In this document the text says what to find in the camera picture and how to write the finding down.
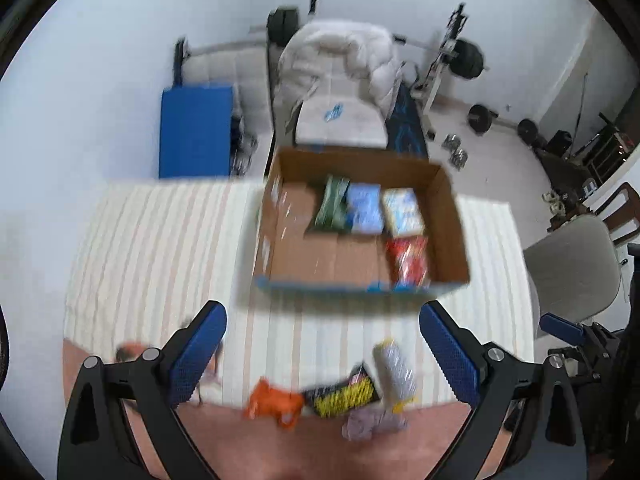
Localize chrome dumbbells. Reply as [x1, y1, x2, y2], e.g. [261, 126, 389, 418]
[441, 132, 471, 169]

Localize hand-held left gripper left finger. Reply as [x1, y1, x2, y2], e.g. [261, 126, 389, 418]
[56, 300, 228, 480]

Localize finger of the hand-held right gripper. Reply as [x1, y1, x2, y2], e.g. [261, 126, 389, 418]
[539, 312, 586, 347]

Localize black barbell weight plate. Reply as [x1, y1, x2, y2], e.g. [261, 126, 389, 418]
[267, 7, 300, 44]
[457, 39, 487, 81]

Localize wooden chair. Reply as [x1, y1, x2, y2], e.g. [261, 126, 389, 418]
[580, 182, 640, 247]

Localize light blue packet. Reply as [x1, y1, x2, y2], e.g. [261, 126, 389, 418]
[345, 182, 386, 236]

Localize red packet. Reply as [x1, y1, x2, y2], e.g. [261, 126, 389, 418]
[385, 236, 431, 289]

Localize silver packet with yellow ends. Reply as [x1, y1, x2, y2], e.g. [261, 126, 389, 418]
[372, 339, 419, 413]

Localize grey purple soft pouch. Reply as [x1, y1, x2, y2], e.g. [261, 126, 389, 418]
[341, 407, 409, 443]

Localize white tufted cushion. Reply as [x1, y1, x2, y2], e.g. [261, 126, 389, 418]
[184, 50, 272, 137]

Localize blue patterned mat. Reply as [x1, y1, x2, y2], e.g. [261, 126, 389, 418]
[387, 82, 429, 159]

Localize cardboard box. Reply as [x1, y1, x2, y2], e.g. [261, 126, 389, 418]
[252, 147, 472, 296]

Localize blue folded mat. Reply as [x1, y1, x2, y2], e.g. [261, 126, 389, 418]
[159, 84, 236, 179]

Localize white and blue packet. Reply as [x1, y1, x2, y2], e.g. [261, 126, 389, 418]
[382, 188, 425, 237]

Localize black storage rack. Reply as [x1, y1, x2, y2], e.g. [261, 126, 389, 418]
[575, 127, 632, 182]

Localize striped tablecloth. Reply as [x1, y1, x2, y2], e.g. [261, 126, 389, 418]
[64, 180, 536, 411]

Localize beige chair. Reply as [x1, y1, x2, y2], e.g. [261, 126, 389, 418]
[522, 215, 623, 342]

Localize green packet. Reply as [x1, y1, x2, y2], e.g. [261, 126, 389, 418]
[306, 176, 351, 235]

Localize white weight rack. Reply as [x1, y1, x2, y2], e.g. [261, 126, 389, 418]
[414, 4, 472, 139]

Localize orange packet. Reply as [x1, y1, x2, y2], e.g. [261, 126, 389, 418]
[243, 377, 305, 429]

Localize black and yellow packet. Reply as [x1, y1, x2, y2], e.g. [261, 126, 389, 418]
[300, 364, 379, 418]

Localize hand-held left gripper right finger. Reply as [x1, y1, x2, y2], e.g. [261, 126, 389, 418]
[419, 301, 589, 480]

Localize small orange item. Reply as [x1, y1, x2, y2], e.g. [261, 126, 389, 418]
[114, 342, 147, 363]

